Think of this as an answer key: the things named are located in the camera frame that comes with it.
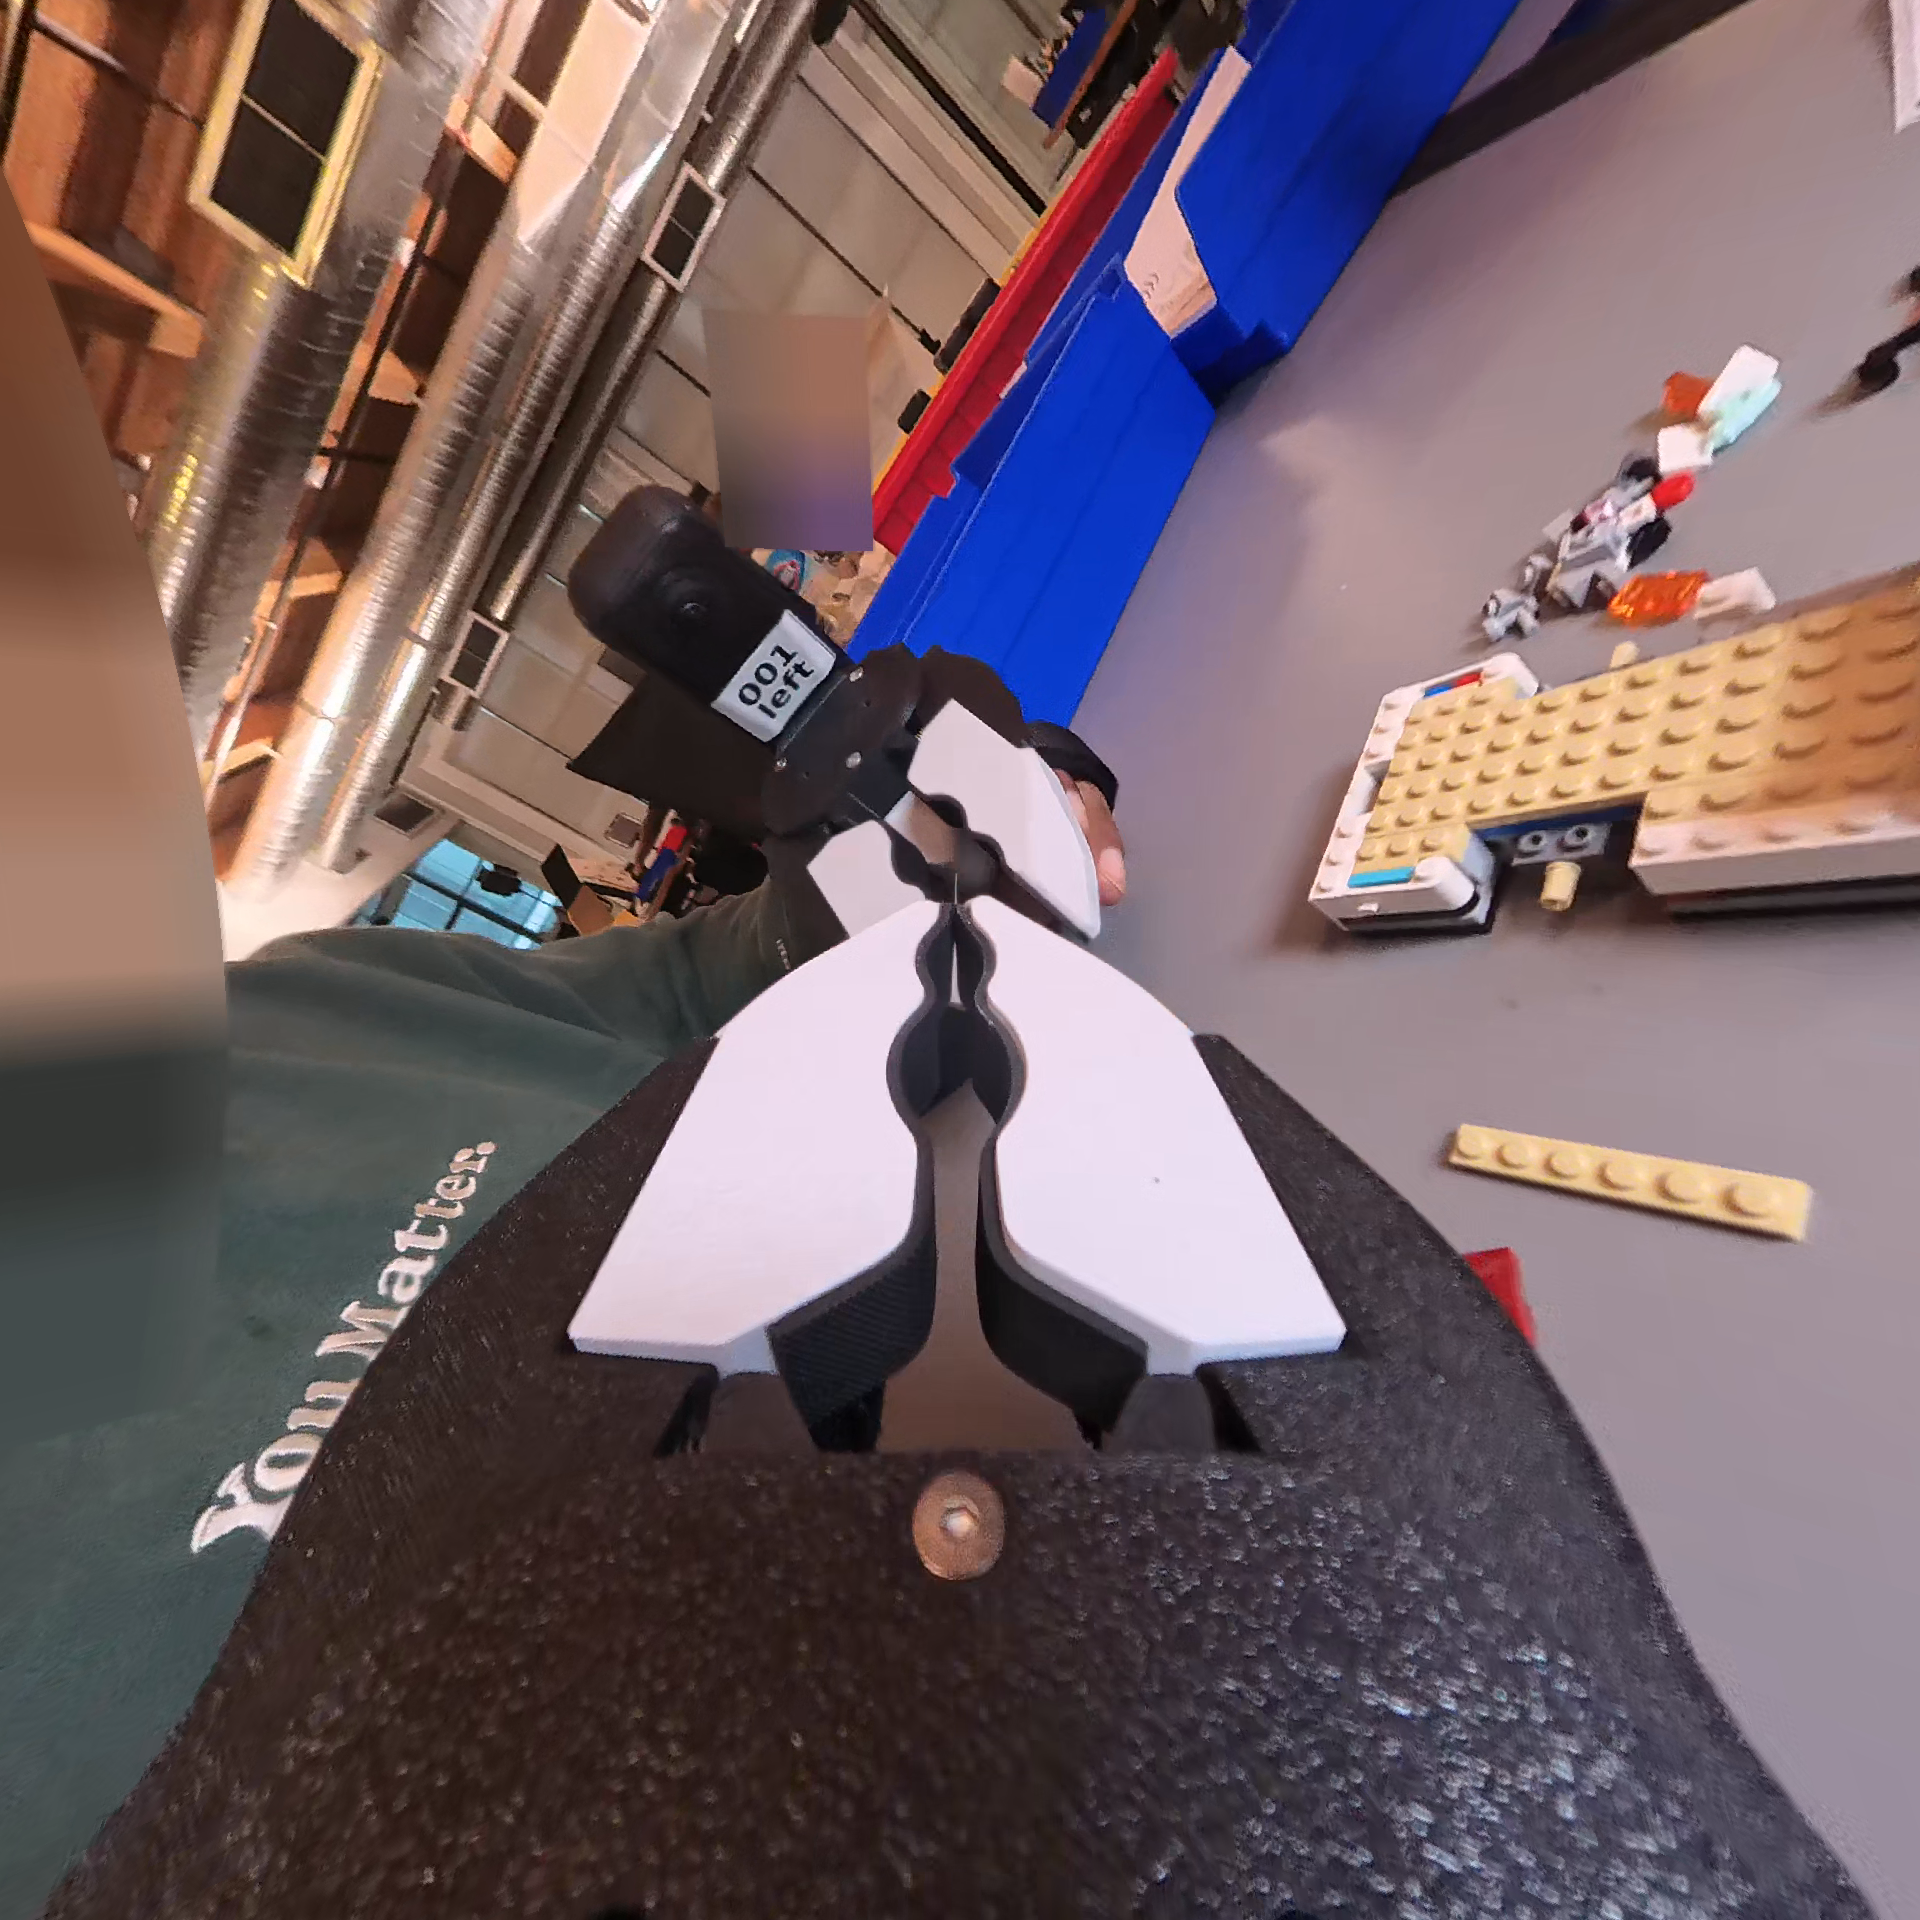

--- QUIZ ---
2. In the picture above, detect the pile of small grey bricks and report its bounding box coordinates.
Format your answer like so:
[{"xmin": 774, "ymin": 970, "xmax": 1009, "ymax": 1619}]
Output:
[{"xmin": 1474, "ymin": 458, "xmax": 1696, "ymax": 651}]

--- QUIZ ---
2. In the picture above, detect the person's left hand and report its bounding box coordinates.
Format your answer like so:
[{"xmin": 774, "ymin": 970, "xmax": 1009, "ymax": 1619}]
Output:
[{"xmin": 1023, "ymin": 721, "xmax": 1131, "ymax": 908}]

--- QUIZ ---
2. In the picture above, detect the red toy brick truck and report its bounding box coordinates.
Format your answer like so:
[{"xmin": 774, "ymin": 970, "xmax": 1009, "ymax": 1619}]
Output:
[{"xmin": 1306, "ymin": 559, "xmax": 1920, "ymax": 941}]

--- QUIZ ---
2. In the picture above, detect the person in green sweatshirt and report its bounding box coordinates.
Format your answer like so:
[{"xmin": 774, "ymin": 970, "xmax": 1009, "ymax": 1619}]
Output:
[{"xmin": 0, "ymin": 922, "xmax": 707, "ymax": 1920}]

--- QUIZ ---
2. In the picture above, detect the black clip brick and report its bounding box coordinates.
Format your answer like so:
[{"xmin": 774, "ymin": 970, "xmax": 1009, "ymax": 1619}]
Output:
[{"xmin": 1814, "ymin": 263, "xmax": 1920, "ymax": 421}]

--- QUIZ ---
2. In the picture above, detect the silver ventilation duct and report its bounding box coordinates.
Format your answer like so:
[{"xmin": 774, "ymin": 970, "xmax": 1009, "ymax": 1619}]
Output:
[
  {"xmin": 225, "ymin": 0, "xmax": 820, "ymax": 897},
  {"xmin": 149, "ymin": 0, "xmax": 466, "ymax": 721}
]

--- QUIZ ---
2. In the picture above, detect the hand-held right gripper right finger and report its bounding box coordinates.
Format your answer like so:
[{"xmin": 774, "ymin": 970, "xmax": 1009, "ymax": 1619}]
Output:
[{"xmin": 959, "ymin": 898, "xmax": 1347, "ymax": 1374}]

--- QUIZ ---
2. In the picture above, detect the red curved slope brick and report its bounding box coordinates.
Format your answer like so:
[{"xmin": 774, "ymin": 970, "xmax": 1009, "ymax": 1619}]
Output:
[{"xmin": 1459, "ymin": 1245, "xmax": 1542, "ymax": 1347}]

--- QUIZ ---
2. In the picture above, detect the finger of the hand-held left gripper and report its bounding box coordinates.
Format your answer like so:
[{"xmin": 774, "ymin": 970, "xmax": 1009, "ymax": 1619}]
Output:
[
  {"xmin": 906, "ymin": 705, "xmax": 1106, "ymax": 946},
  {"xmin": 803, "ymin": 815, "xmax": 976, "ymax": 946}
]

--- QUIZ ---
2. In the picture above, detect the person's left forearm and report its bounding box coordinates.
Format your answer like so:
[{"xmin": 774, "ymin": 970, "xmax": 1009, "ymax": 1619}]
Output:
[{"xmin": 452, "ymin": 876, "xmax": 850, "ymax": 1082}]

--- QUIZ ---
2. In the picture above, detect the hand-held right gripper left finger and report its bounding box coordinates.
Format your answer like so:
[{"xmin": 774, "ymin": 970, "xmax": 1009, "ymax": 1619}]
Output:
[{"xmin": 563, "ymin": 898, "xmax": 959, "ymax": 1374}]

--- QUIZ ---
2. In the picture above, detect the red plastic bin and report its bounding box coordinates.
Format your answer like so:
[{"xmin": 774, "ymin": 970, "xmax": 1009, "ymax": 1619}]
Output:
[{"xmin": 871, "ymin": 47, "xmax": 1185, "ymax": 509}]

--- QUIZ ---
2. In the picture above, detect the tan long brick plate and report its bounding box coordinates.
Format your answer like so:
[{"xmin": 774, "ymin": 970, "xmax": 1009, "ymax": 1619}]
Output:
[{"xmin": 1443, "ymin": 1122, "xmax": 1814, "ymax": 1245}]

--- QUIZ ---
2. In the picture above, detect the pale turquoise brick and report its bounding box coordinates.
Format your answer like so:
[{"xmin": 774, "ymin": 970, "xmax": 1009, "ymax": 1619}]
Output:
[{"xmin": 1700, "ymin": 347, "xmax": 1785, "ymax": 446}]

